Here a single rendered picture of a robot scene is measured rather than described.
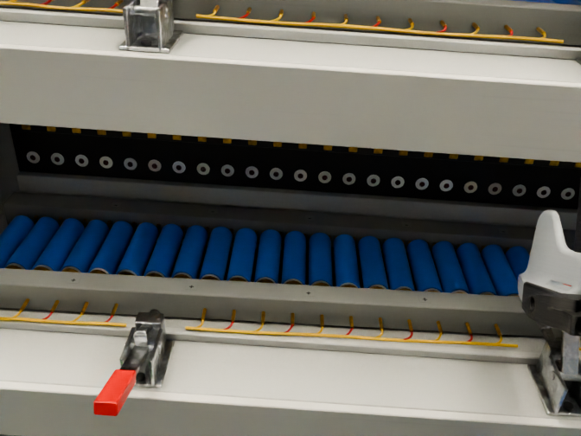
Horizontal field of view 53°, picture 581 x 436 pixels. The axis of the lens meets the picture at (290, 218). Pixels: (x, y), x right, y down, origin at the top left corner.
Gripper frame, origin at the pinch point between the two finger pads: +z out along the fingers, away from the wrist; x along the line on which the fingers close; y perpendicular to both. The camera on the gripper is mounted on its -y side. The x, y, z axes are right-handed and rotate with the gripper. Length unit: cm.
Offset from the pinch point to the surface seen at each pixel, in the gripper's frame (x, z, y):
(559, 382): 1.1, -3.3, -5.0
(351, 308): 13.4, 1.8, -2.3
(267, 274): 19.5, 4.4, -0.7
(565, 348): 0.4, -2.4, -3.1
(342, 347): 14.0, 0.6, -4.8
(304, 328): 16.6, 2.6, -4.1
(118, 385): 26.6, -7.9, -5.5
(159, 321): 26.0, -1.4, -3.4
